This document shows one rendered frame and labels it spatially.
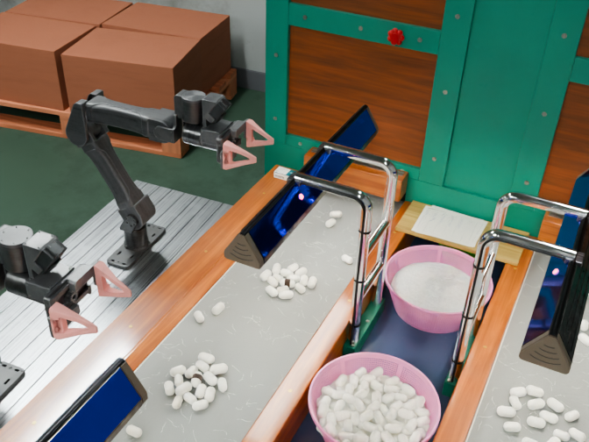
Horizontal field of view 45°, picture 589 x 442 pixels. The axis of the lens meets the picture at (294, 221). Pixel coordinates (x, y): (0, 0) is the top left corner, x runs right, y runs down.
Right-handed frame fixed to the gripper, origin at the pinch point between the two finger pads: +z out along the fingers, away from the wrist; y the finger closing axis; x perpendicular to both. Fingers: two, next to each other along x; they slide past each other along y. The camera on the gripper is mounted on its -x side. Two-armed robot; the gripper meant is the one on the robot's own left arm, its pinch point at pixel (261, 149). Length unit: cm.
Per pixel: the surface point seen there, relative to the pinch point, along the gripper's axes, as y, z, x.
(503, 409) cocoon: -25, 66, 30
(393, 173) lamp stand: -0.5, 31.3, -2.6
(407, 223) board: 28, 31, 29
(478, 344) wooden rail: -9, 58, 30
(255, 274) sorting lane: -5.1, 1.1, 33.2
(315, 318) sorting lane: -13.8, 20.9, 33.0
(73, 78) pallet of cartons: 139, -169, 73
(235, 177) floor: 141, -79, 108
